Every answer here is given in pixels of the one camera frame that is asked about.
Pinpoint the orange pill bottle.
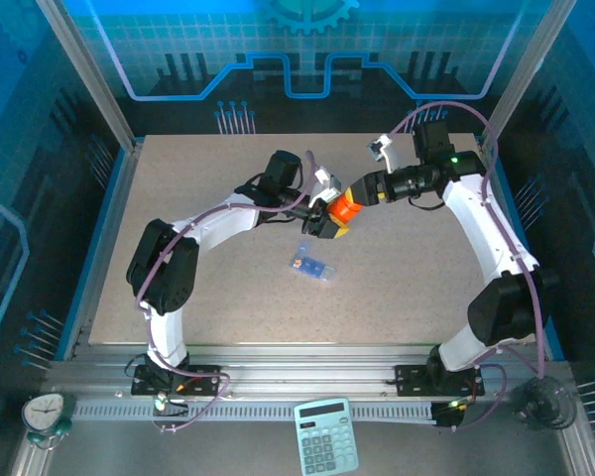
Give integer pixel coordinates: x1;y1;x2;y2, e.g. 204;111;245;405
325;194;364;227

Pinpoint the clear blue plastic bag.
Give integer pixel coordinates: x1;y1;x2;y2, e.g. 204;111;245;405
288;241;338;285

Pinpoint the blue table side strip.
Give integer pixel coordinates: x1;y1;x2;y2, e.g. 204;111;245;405
488;146;565;361
54;143;133;361

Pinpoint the light blue calculator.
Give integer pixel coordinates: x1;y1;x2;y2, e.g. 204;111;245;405
293;397;361;476

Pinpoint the small black controller box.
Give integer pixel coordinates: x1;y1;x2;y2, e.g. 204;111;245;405
151;391;190;417
431;400;466;428

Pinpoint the small black fan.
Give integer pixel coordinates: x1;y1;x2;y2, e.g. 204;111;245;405
508;375;579;431

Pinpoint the green alarm clock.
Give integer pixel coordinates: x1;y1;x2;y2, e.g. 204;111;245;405
21;391;78;450

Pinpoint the aluminium rail beam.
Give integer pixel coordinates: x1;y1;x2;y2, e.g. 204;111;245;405
44;341;571;398

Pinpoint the aluminium frame post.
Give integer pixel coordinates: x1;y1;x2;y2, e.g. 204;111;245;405
34;0;145;150
478;0;579;153

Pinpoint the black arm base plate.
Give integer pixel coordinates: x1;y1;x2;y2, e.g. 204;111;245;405
394;364;486;397
130;364;223;397

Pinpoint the slotted grey cable duct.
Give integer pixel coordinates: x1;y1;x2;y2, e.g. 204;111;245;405
71;400;437;422

